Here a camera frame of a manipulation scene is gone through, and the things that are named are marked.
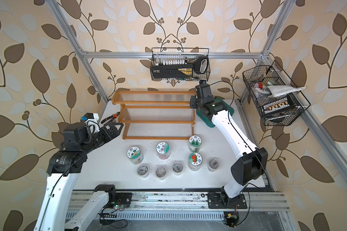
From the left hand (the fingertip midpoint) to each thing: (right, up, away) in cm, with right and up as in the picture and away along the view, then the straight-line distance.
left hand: (117, 126), depth 66 cm
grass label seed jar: (+38, -12, +21) cm, 45 cm away
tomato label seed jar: (+37, -21, +13) cm, 45 cm away
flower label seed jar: (+19, -15, +18) cm, 30 cm away
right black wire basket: (+76, +28, +20) cm, 83 cm away
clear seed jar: (+9, -26, +13) cm, 30 cm away
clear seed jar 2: (+19, -27, +13) cm, 35 cm away
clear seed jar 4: (+48, -23, +15) cm, 55 cm away
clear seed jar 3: (+28, -25, +14) cm, 40 cm away
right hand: (+38, +14, +15) cm, 43 cm away
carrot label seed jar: (+3, -18, +16) cm, 25 cm away
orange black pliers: (-22, +4, +42) cm, 48 cm away
